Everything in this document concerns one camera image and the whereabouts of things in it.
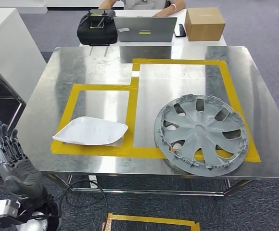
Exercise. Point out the white curved plastic part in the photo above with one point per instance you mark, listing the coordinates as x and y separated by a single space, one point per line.
91 131

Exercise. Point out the person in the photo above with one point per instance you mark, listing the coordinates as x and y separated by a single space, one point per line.
144 3

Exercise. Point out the black carry bag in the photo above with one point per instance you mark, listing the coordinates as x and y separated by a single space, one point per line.
97 32

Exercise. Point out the yellow floor tape square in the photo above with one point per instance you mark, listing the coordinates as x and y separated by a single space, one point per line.
154 220

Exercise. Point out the stainless steel workbench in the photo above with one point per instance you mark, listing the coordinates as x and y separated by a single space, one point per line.
69 67

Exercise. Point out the white power strip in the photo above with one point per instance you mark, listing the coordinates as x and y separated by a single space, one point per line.
93 181

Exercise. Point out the white desk with steel legs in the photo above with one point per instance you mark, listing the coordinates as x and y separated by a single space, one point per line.
11 54

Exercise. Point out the grey laptop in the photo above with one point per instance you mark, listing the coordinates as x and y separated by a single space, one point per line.
145 28

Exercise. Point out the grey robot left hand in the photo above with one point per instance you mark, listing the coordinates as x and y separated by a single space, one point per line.
23 178

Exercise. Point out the grey wheel hubcap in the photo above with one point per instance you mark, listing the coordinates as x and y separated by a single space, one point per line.
199 130

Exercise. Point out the person's left hand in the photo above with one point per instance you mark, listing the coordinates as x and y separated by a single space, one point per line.
163 13

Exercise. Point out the brown cardboard box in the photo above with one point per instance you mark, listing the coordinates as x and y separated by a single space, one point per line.
204 25

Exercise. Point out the black smartphone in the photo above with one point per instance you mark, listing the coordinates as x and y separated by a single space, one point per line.
179 30

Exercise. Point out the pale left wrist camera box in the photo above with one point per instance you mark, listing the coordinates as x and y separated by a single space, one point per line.
0 209

